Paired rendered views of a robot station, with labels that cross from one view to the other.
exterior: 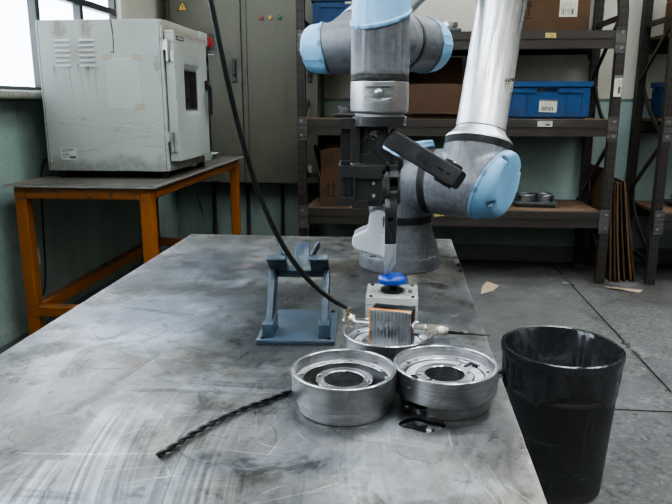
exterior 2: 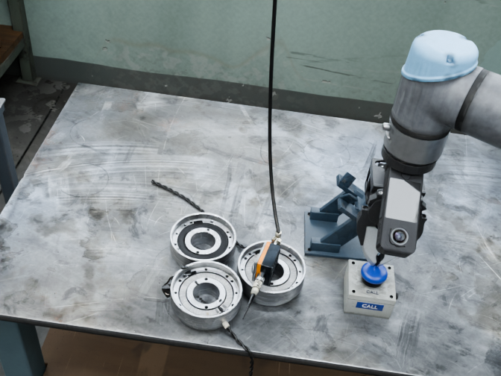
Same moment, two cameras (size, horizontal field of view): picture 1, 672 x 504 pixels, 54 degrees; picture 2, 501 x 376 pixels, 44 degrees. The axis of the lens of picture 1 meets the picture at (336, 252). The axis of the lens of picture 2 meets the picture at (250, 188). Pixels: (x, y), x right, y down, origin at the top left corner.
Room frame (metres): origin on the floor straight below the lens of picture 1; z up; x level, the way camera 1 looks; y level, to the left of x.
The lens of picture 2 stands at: (0.64, -0.68, 1.56)
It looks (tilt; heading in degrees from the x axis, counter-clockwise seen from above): 42 degrees down; 87
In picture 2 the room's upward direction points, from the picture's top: 6 degrees clockwise
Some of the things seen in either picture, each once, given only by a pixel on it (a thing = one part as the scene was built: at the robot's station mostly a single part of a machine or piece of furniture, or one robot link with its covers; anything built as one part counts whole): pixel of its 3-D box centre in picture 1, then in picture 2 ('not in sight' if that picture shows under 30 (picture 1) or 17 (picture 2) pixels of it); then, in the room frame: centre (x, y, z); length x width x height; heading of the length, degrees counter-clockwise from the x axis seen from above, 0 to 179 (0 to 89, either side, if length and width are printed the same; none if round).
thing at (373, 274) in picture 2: (392, 291); (371, 280); (0.88, -0.08, 0.84); 0.04 x 0.04 x 0.05
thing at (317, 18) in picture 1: (354, 18); not in sight; (4.35, -0.12, 1.61); 0.52 x 0.38 x 0.22; 87
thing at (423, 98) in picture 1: (434, 87); not in sight; (4.28, -0.62, 1.19); 0.52 x 0.42 x 0.38; 84
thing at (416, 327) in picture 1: (414, 326); (264, 275); (0.71, -0.09, 0.85); 0.17 x 0.02 x 0.04; 72
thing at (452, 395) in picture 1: (444, 381); (206, 296); (0.63, -0.11, 0.82); 0.10 x 0.10 x 0.04
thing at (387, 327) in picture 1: (390, 327); (262, 261); (0.71, -0.06, 0.85); 0.05 x 0.02 x 0.04; 72
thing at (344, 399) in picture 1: (344, 386); (203, 244); (0.62, -0.01, 0.82); 0.10 x 0.10 x 0.04
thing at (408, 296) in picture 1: (392, 303); (372, 289); (0.88, -0.08, 0.82); 0.08 x 0.07 x 0.05; 174
